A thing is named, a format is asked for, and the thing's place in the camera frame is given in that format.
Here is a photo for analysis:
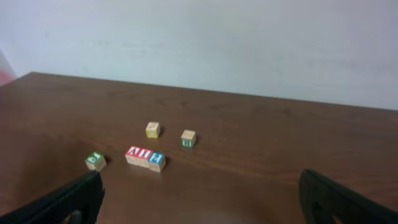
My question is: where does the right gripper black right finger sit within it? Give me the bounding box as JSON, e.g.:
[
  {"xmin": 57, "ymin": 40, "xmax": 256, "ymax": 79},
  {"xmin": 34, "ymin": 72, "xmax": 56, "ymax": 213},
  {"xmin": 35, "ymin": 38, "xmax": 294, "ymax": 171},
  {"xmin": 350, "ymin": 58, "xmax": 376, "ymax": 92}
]
[{"xmin": 298, "ymin": 169, "xmax": 397, "ymax": 224}]

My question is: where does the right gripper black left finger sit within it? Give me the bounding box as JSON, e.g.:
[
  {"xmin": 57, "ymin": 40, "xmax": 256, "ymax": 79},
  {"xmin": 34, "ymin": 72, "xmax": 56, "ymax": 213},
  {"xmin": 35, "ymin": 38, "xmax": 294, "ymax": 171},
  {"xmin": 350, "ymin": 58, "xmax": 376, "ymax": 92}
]
[{"xmin": 1, "ymin": 170, "xmax": 105, "ymax": 223}]

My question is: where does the red letter A block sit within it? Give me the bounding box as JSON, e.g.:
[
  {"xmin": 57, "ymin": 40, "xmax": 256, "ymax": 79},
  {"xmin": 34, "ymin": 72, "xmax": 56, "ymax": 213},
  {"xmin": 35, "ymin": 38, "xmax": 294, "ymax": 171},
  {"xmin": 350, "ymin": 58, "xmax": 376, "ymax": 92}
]
[{"xmin": 125, "ymin": 146, "xmax": 141, "ymax": 166}]

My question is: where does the red letter I block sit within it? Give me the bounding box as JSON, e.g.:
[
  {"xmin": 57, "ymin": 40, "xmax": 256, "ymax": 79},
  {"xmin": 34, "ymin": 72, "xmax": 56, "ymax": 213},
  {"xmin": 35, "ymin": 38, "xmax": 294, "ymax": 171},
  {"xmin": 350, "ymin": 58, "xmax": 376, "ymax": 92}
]
[{"xmin": 136, "ymin": 148, "xmax": 153, "ymax": 168}]

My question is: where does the blue number 2 block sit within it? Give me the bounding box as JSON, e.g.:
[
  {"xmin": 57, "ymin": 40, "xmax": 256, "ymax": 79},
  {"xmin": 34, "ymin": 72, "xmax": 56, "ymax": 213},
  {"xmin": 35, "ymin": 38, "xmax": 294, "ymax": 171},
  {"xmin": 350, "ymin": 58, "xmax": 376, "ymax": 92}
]
[{"xmin": 147, "ymin": 151, "xmax": 166, "ymax": 172}]

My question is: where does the green letter J block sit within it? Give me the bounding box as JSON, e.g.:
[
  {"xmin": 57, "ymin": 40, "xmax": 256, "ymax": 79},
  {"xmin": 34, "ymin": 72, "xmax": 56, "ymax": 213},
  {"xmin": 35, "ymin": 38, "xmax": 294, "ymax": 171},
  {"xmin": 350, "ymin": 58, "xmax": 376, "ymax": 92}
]
[{"xmin": 85, "ymin": 152, "xmax": 106, "ymax": 171}]

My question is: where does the turtle picture yellow block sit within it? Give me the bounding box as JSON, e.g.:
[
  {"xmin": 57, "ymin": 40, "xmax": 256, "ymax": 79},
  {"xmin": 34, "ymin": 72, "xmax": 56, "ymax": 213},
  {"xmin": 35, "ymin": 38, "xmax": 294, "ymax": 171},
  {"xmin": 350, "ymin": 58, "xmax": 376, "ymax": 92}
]
[{"xmin": 146, "ymin": 122, "xmax": 160, "ymax": 138}]

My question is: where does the plain block green bottom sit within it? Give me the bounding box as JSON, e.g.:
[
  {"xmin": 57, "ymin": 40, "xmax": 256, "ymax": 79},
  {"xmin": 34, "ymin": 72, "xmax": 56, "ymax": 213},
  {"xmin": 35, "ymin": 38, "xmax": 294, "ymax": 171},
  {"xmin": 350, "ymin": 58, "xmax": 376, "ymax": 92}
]
[{"xmin": 181, "ymin": 129, "xmax": 197, "ymax": 148}]

